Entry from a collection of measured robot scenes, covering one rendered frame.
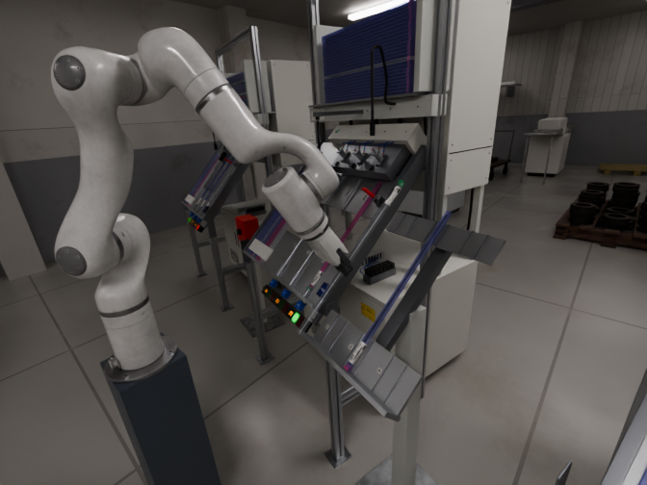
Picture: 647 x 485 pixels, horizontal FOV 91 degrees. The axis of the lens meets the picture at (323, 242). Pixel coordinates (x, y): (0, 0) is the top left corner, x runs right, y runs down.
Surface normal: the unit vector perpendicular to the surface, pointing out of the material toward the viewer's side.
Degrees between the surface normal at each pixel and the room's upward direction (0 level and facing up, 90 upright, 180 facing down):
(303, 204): 92
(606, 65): 90
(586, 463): 0
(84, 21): 90
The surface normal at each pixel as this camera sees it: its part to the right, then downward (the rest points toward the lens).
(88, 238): 0.24, -0.05
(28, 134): 0.74, 0.20
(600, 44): -0.67, 0.31
